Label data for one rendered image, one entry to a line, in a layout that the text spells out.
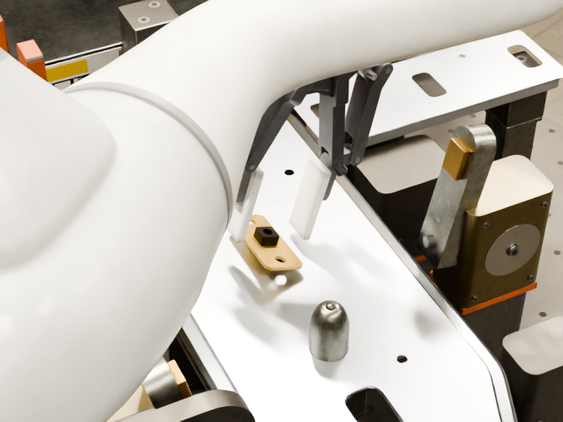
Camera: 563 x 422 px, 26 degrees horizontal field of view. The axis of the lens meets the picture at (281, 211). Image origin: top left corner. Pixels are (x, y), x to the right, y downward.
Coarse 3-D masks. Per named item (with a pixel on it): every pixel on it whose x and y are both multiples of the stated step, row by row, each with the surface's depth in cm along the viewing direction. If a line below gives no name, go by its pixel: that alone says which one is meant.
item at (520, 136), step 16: (528, 64) 132; (528, 96) 132; (544, 96) 133; (496, 112) 134; (512, 112) 132; (528, 112) 133; (496, 128) 136; (512, 128) 134; (528, 128) 136; (512, 144) 136; (528, 144) 137; (496, 160) 138
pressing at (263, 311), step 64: (320, 256) 108; (384, 256) 108; (192, 320) 102; (256, 320) 102; (384, 320) 102; (448, 320) 102; (256, 384) 97; (320, 384) 97; (384, 384) 97; (448, 384) 97
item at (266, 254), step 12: (252, 216) 111; (252, 228) 109; (264, 228) 107; (252, 240) 107; (264, 240) 106; (276, 240) 107; (252, 252) 106; (264, 252) 106; (276, 252) 106; (288, 252) 107; (264, 264) 104; (276, 264) 104; (288, 264) 105; (300, 264) 106
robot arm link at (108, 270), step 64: (0, 64) 45; (0, 128) 43; (64, 128) 46; (128, 128) 49; (0, 192) 42; (64, 192) 44; (128, 192) 47; (192, 192) 50; (0, 256) 42; (64, 256) 43; (128, 256) 45; (192, 256) 49; (0, 320) 41; (64, 320) 42; (128, 320) 45; (0, 384) 40; (64, 384) 42; (128, 384) 46
